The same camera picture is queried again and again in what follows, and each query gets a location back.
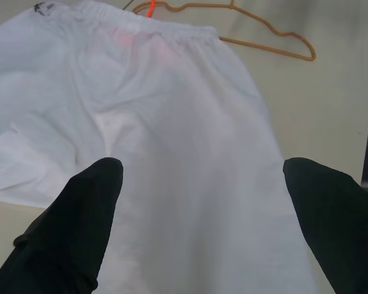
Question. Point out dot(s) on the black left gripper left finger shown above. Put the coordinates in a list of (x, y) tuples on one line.
[(64, 232)]

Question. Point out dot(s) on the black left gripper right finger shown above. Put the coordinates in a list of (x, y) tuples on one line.
[(337, 226)]

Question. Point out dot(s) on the white shorts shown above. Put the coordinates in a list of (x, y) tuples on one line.
[(159, 122)]

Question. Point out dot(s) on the tan velvet clothes hanger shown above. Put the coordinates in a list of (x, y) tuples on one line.
[(282, 35)]

